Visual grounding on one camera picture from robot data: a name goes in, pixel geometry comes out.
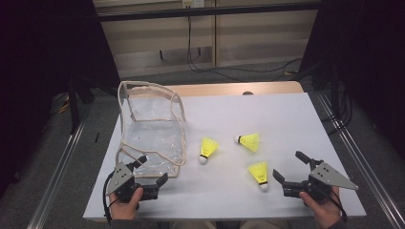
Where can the clear plastic bag beige trim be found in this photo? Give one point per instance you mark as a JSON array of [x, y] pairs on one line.
[[153, 140]]

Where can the white wall outlet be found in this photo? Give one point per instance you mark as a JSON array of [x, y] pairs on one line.
[[193, 3]]

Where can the black horizontal bar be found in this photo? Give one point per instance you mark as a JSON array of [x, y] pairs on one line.
[[223, 11]]

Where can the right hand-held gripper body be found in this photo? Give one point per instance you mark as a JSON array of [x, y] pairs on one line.
[[328, 178]]

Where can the black metal stand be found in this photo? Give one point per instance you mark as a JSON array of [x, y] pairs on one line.
[[74, 111]]

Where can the black curtain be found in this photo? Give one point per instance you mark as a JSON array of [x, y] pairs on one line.
[[38, 79], [372, 63]]

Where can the person's right hand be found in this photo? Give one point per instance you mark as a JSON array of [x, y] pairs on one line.
[[326, 213]]

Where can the dark round table grommet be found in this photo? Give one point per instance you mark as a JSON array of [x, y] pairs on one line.
[[247, 93]]

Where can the wooden table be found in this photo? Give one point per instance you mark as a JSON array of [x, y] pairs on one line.
[[238, 88]]

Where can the yellow shuttlecock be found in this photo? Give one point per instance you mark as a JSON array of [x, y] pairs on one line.
[[208, 148], [259, 173], [250, 141]]

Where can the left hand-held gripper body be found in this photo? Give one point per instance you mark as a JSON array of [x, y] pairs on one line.
[[122, 181]]

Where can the person's left hand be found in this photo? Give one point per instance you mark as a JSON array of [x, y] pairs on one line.
[[124, 210]]

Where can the metal floor rail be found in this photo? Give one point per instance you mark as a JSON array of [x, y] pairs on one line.
[[359, 159], [54, 187]]

